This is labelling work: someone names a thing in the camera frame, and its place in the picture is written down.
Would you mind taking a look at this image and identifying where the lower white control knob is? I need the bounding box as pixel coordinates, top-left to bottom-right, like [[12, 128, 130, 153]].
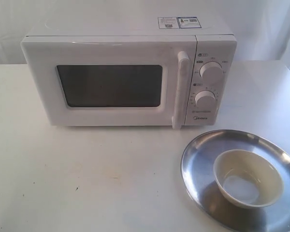
[[194, 90, 216, 110]]

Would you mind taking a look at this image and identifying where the beige ceramic bowl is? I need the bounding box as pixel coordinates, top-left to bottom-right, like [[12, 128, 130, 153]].
[[213, 149, 284, 209]]

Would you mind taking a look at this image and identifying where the blue white label sticker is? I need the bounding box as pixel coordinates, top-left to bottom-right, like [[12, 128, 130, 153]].
[[158, 16, 202, 29]]

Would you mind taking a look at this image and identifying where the round stainless steel plate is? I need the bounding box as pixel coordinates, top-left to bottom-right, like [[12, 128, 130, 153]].
[[181, 130, 290, 232]]

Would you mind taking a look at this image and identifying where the white microwave door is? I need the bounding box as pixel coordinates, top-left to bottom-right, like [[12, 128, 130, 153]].
[[21, 35, 197, 129]]

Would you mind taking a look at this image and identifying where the upper white control knob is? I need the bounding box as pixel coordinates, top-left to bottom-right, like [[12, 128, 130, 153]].
[[200, 61, 223, 82]]

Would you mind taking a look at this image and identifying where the white microwave oven body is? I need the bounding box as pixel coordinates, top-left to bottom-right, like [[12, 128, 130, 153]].
[[26, 15, 236, 126]]

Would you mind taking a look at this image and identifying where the white control knob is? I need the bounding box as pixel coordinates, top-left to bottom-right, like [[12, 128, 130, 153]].
[[194, 90, 216, 110], [200, 61, 223, 82]]

